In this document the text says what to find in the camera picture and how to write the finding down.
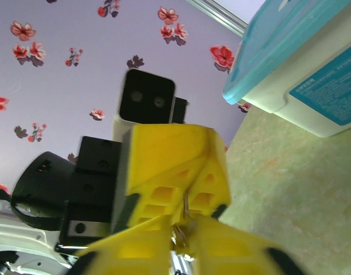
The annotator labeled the purple floral cloth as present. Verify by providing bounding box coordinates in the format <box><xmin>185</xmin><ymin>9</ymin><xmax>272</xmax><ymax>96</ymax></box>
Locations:
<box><xmin>0</xmin><ymin>0</ymin><xmax>252</xmax><ymax>201</ymax></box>

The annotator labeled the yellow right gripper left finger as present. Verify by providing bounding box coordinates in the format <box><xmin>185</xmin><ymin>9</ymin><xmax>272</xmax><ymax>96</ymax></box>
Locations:
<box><xmin>69</xmin><ymin>214</ymin><xmax>178</xmax><ymax>275</ymax></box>

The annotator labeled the white container with teal lid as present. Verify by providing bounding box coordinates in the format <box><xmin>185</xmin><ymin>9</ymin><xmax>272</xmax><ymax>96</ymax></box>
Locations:
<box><xmin>222</xmin><ymin>0</ymin><xmax>351</xmax><ymax>139</ymax></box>

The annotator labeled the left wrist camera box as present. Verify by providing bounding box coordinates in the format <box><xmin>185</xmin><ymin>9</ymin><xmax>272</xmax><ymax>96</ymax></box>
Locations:
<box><xmin>114</xmin><ymin>68</ymin><xmax>190</xmax><ymax>143</ymax></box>

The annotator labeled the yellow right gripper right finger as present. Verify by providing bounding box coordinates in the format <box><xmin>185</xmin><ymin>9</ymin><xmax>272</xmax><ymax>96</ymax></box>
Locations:
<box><xmin>186</xmin><ymin>214</ymin><xmax>318</xmax><ymax>275</ymax></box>

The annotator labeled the silver key with ring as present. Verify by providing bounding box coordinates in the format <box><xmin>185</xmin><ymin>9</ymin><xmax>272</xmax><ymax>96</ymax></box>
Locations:
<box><xmin>170</xmin><ymin>191</ymin><xmax>195</xmax><ymax>256</ymax></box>

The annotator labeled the aluminium rail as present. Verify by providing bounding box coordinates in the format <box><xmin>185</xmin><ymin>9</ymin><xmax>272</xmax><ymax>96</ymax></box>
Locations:
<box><xmin>184</xmin><ymin>0</ymin><xmax>250</xmax><ymax>37</ymax></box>

